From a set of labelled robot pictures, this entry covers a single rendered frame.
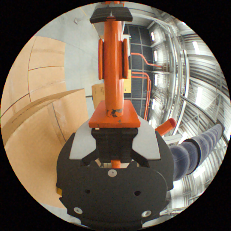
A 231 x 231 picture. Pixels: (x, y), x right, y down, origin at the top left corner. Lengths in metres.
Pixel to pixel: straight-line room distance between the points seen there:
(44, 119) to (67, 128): 0.09
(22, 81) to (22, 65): 0.14
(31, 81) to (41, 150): 0.65
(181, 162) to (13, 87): 0.99
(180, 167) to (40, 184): 0.41
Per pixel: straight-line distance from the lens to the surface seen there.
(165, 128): 0.16
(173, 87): 5.80
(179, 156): 0.36
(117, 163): 0.18
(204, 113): 1.91
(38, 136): 0.15
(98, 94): 1.88
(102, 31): 0.16
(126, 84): 7.44
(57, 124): 0.19
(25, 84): 0.73
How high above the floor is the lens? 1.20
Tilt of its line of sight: 2 degrees down
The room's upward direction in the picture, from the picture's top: 88 degrees clockwise
